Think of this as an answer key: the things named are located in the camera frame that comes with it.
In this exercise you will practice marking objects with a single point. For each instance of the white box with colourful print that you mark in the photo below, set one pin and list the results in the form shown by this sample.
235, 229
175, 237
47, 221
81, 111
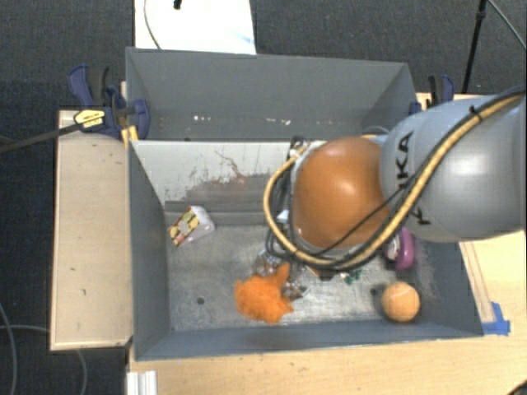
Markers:
191, 225

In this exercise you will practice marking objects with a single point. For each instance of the purple and white plastic object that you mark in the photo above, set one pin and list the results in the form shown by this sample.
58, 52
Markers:
405, 253

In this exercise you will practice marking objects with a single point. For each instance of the orange tennis ball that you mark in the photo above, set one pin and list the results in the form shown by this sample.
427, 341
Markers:
400, 302

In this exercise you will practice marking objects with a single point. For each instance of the grey metal bin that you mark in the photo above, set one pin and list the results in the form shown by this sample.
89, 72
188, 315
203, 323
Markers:
230, 270

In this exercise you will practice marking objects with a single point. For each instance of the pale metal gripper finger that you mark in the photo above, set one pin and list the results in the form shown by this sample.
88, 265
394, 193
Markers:
295, 291
265, 263

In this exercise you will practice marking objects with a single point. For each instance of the pale wood flat board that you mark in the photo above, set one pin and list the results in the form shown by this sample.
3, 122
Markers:
90, 220

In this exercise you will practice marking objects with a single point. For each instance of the orange fluffy toy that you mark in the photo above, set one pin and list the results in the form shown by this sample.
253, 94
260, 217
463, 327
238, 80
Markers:
259, 298

